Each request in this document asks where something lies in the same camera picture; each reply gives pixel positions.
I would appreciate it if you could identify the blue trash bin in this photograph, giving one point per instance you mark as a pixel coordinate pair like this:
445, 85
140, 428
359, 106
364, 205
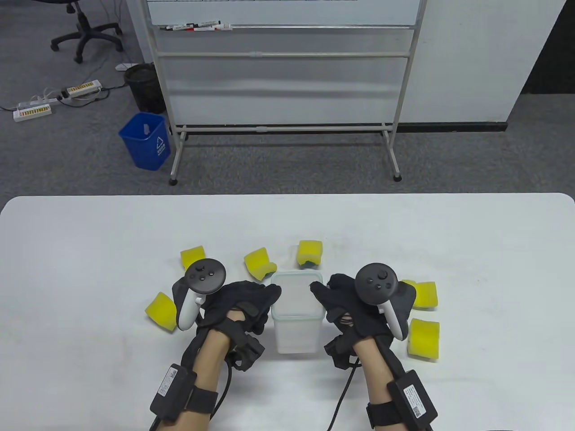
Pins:
143, 148

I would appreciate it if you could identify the black mesh wastebasket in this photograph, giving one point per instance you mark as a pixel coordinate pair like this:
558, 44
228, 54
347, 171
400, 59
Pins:
143, 90

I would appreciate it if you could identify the person's left forearm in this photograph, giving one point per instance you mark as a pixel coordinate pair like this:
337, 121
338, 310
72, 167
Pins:
211, 359

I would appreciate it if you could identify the white power strip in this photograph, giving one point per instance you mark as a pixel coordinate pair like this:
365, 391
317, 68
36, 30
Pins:
32, 112
85, 87

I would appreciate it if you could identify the black white VR controller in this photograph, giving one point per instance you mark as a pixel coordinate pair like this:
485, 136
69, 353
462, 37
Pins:
376, 285
205, 276

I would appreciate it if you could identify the clear plastic container lid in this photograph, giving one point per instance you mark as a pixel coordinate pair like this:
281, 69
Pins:
296, 296

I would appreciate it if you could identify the person's left hand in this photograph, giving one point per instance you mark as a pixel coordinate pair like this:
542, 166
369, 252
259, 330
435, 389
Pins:
247, 298

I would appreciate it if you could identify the person's right forearm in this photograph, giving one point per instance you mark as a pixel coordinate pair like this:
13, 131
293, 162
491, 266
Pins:
375, 372

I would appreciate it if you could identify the person's right hand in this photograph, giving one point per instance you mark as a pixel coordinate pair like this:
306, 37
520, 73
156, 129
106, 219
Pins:
341, 301

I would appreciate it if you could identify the white black-capped marker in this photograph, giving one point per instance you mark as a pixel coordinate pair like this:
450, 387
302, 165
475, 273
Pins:
179, 27
207, 22

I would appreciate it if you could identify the black wrist sensor box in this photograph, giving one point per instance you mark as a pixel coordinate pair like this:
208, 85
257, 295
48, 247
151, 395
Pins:
170, 390
413, 397

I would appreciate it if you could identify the black office chair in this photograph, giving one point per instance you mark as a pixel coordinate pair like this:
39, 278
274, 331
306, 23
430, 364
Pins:
85, 33

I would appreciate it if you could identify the white rolling whiteboard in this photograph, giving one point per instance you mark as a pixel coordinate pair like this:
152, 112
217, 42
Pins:
269, 11

